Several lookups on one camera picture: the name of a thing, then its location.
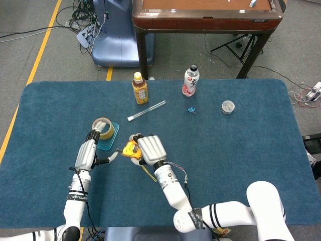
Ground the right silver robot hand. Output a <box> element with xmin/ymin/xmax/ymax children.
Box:
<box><xmin>129</xmin><ymin>134</ymin><xmax>168</xmax><ymax>168</ymax></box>

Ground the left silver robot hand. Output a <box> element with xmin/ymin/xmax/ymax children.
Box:
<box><xmin>74</xmin><ymin>121</ymin><xmax>118</xmax><ymax>172</ymax></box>

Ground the yellow tape measure with strap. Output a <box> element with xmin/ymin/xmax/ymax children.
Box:
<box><xmin>122</xmin><ymin>140</ymin><xmax>157</xmax><ymax>183</ymax></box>

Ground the yellow packing tape roll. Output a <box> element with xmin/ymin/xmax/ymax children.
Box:
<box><xmin>92</xmin><ymin>117</ymin><xmax>116</xmax><ymax>140</ymax></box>

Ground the teal clear plastic lid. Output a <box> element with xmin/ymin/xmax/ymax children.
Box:
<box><xmin>96</xmin><ymin>122</ymin><xmax>120</xmax><ymax>152</ymax></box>

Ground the glass test tube white cap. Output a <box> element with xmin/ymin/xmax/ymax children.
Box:
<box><xmin>127</xmin><ymin>100</ymin><xmax>168</xmax><ymax>123</ymax></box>

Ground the yellow corn tea bottle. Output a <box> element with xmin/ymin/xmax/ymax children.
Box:
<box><xmin>131</xmin><ymin>72</ymin><xmax>149</xmax><ymax>105</ymax></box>

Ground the blue felt table cloth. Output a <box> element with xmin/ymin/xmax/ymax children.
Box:
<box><xmin>0</xmin><ymin>79</ymin><xmax>318</xmax><ymax>229</ymax></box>

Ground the pink white drink bottle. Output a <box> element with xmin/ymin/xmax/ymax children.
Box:
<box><xmin>182</xmin><ymin>64</ymin><xmax>201</xmax><ymax>97</ymax></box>

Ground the grey blue robot torso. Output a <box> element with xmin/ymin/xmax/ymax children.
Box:
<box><xmin>104</xmin><ymin>226</ymin><xmax>213</xmax><ymax>241</ymax></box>

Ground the white power strip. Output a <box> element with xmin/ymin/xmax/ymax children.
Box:
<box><xmin>76</xmin><ymin>24</ymin><xmax>97</xmax><ymax>48</ymax></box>

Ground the black tripod stand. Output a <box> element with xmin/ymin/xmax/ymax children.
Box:
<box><xmin>210</xmin><ymin>34</ymin><xmax>265</xmax><ymax>63</ymax></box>

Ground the dark wood mahjong table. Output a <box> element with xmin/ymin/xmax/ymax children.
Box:
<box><xmin>132</xmin><ymin>0</ymin><xmax>284</xmax><ymax>80</ymax></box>

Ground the black equipment base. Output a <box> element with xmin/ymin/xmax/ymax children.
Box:
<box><xmin>302</xmin><ymin>134</ymin><xmax>321</xmax><ymax>153</ymax></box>

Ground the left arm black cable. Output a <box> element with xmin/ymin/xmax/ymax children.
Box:
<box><xmin>69</xmin><ymin>166</ymin><xmax>102</xmax><ymax>241</ymax></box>

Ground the right arm wire harness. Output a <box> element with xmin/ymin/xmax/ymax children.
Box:
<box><xmin>164</xmin><ymin>162</ymin><xmax>221</xmax><ymax>238</ymax></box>

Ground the blue machine pedestal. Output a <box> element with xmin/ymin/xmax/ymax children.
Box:
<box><xmin>91</xmin><ymin>0</ymin><xmax>155</xmax><ymax>68</ymax></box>

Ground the black floor cable bundle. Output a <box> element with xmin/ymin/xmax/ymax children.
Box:
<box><xmin>56</xmin><ymin>0</ymin><xmax>106</xmax><ymax>55</ymax></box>

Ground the white power adapter with wires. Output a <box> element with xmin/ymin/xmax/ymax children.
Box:
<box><xmin>288</xmin><ymin>81</ymin><xmax>321</xmax><ymax>108</ymax></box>

